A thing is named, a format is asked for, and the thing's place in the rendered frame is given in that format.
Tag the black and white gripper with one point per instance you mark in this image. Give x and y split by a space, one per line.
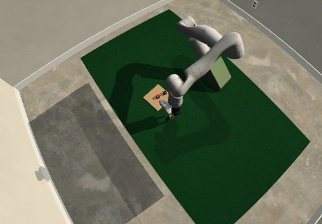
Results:
170 107

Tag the cream square mat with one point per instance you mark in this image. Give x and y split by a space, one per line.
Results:
151 98

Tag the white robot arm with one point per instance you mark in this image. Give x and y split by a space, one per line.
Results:
229 45

